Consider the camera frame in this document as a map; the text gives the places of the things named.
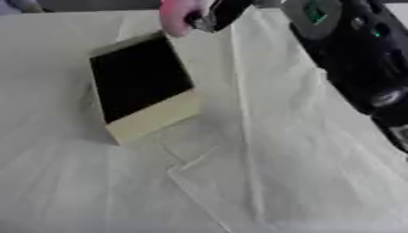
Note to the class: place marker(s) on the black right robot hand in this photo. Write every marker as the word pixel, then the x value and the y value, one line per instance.
pixel 223 13

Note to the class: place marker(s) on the person's hand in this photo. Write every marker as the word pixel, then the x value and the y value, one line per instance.
pixel 176 16

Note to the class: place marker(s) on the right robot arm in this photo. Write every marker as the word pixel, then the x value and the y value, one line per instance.
pixel 357 57

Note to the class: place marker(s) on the tan cardboard box black inside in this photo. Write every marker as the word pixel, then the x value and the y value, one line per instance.
pixel 139 79

